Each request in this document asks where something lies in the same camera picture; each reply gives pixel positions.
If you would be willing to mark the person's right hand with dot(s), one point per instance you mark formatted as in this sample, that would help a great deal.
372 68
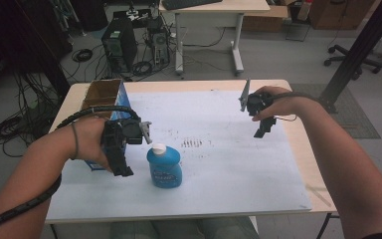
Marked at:
283 103

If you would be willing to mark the white sheet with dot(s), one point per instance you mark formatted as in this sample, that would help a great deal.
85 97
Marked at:
219 166

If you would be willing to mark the black metal post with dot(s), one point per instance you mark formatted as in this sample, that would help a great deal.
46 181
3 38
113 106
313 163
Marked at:
358 53

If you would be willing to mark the white desk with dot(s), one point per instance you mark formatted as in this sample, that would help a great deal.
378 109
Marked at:
212 6

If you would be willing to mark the black table leg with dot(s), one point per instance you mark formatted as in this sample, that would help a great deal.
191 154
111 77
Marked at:
325 225

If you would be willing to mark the grey floor mat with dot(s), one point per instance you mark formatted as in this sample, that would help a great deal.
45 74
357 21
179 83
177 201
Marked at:
351 116

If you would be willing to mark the cardboard box with blue side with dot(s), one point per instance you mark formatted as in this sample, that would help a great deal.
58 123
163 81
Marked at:
102 93

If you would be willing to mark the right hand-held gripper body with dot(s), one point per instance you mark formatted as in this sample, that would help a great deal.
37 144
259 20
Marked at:
255 103

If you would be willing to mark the dark wrist band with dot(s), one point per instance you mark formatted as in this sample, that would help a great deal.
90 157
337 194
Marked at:
76 142

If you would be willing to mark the blue bottle with white cap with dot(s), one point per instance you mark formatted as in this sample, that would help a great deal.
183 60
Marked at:
165 169

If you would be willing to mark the large black computer tower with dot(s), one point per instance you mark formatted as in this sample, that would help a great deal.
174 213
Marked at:
119 46

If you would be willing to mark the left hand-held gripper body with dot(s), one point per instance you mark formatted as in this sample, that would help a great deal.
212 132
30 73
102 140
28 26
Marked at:
126 131

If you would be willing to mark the wooden cabinet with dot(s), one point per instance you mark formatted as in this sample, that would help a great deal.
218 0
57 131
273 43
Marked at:
341 13

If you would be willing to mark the brown cardboard box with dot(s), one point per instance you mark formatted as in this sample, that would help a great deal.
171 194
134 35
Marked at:
265 18

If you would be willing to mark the small open computer tower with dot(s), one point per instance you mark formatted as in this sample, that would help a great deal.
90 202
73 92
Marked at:
159 43

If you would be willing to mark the person's left hand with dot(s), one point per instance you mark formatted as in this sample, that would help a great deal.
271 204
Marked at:
88 139

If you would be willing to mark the black office chair base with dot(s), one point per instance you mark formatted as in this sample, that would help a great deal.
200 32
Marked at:
344 59

